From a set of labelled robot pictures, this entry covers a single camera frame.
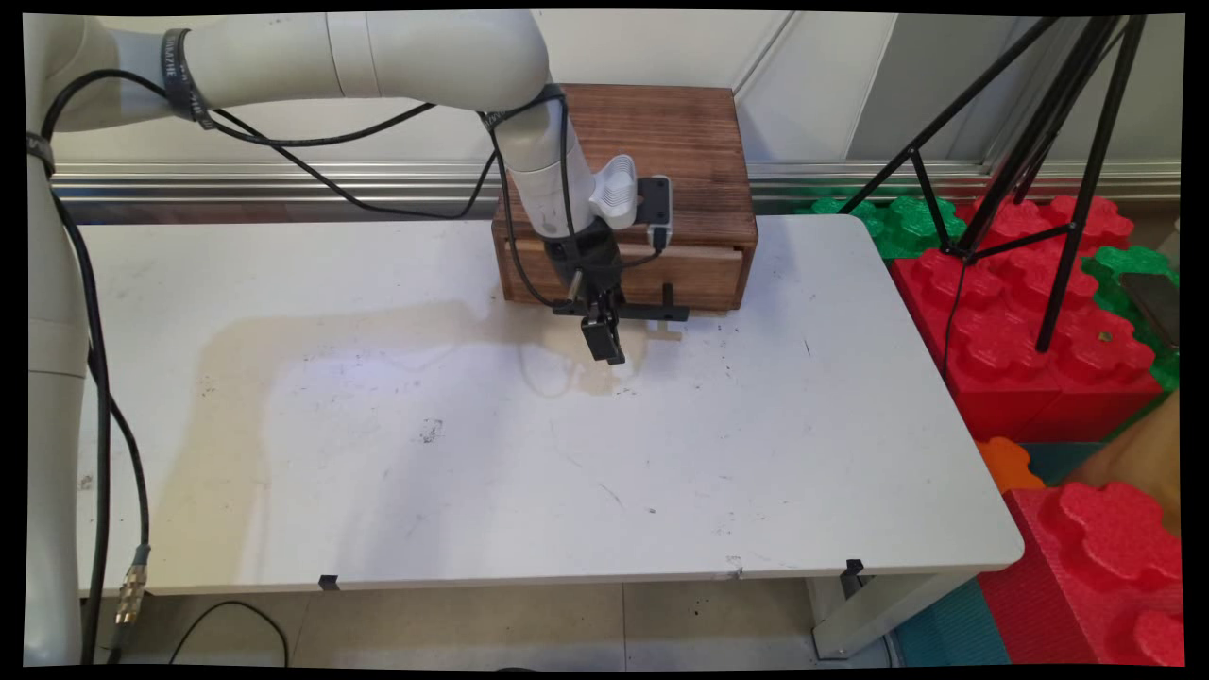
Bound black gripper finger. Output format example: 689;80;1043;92
580;300;617;363
604;288;628;367

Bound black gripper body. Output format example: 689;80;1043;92
543;227;626;311

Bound wooden drawer with black handle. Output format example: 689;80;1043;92
503;238;745;324

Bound brown wooden drawer cabinet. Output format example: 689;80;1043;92
491;83;759;313

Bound green foam block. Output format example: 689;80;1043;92
1081;245;1182;394
796;195;970;262

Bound white table leg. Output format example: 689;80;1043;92
806;567;985;661

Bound large red foam block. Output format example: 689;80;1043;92
892;195;1165;444

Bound orange foam piece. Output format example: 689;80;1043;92
977;436;1047;493

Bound teal foam mat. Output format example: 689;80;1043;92
893;441;1108;668

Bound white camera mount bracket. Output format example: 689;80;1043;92
588;155;640;230

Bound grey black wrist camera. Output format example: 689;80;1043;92
638;176;674;252

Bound thin black floor cable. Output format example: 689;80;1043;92
169;600;290;668

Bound black camera tripod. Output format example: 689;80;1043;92
839;14;1149;355

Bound thick cable with metal connector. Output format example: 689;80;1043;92
52;189;154;665

